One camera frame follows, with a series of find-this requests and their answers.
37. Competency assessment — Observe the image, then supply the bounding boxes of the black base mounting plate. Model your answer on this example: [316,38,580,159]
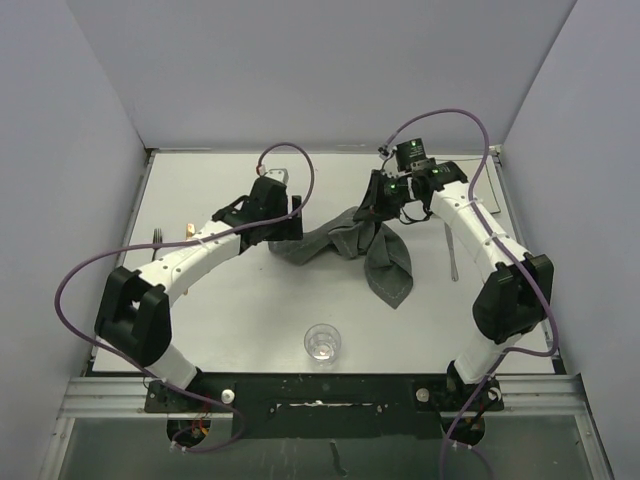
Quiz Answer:
[144,373,504,445]

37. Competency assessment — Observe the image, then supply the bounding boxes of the white rectangular plate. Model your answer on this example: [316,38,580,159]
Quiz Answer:
[459,158,501,214]

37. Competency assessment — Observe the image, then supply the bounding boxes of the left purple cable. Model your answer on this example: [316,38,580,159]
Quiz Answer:
[53,143,316,455]

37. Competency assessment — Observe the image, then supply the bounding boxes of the black metal fork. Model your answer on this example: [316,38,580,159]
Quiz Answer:
[151,227,163,261]

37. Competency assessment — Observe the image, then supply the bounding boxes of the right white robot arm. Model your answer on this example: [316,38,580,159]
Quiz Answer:
[354,159,554,409]

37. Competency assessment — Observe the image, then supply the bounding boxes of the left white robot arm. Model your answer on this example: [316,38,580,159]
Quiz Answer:
[94,169,302,411]

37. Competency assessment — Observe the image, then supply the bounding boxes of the grey cloth placemat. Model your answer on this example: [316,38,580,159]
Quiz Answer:
[268,207,414,309]

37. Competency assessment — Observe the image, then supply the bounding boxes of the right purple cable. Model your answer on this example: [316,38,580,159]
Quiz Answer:
[384,107,559,480]

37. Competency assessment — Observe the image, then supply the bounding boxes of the clear drinking glass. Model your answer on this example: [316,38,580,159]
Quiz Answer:
[303,324,342,365]

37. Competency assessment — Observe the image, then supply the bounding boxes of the aluminium frame rail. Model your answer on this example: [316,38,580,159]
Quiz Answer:
[59,374,586,418]

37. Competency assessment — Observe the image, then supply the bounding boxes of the silver table knife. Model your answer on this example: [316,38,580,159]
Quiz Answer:
[444,224,459,282]

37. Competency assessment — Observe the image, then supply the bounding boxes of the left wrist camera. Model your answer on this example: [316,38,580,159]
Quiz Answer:
[256,165,289,185]

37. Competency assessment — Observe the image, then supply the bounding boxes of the purple cable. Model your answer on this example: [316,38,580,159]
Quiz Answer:
[384,107,559,480]
[53,143,316,455]

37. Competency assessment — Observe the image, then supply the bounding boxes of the copper coloured small object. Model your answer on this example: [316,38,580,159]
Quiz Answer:
[185,223,196,240]

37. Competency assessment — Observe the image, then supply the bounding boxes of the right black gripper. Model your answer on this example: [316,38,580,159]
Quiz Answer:
[355,170,411,224]

